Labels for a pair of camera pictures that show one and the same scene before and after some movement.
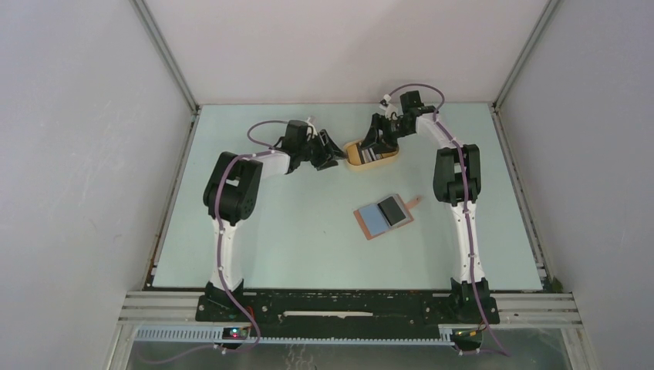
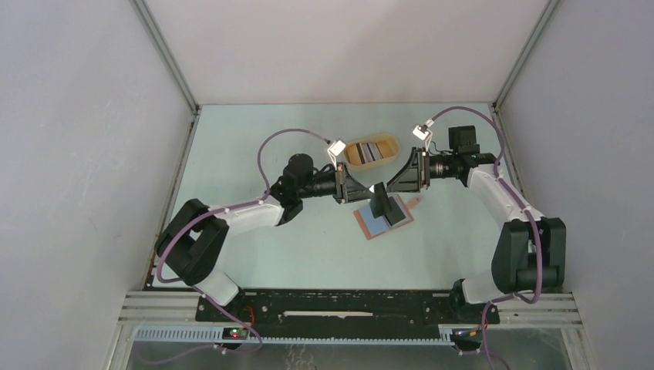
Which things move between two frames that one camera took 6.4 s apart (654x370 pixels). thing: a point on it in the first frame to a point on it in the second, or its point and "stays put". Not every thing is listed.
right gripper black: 387,144 to 416,173
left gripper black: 328,143 to 345,188
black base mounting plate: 320,314 stays put
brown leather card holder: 384,215 stays put
